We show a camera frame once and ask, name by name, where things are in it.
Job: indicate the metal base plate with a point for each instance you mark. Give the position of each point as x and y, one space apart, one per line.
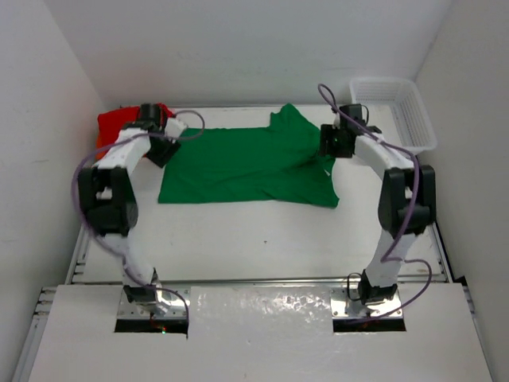
140 303
345 307

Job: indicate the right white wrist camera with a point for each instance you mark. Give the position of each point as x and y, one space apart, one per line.
350 116

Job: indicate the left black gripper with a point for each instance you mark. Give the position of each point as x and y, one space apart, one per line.
161 160

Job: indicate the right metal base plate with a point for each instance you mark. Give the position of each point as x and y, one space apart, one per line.
345 307

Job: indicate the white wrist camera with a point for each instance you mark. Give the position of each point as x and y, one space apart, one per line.
350 116
175 127

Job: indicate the white plastic bin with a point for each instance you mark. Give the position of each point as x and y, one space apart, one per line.
411 119

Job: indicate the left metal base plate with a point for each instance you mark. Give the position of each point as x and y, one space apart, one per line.
140 303

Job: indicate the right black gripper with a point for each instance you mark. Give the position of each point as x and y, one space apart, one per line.
328 132

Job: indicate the red t shirt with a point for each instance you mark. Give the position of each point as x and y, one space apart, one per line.
110 123

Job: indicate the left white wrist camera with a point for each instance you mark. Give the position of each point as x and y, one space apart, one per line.
175 127

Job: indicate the green t shirt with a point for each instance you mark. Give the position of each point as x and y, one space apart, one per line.
278 162

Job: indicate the orange t shirt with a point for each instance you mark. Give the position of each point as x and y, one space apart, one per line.
99 145

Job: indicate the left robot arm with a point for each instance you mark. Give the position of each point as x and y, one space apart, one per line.
106 201

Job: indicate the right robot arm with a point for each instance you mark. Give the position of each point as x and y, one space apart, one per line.
407 202

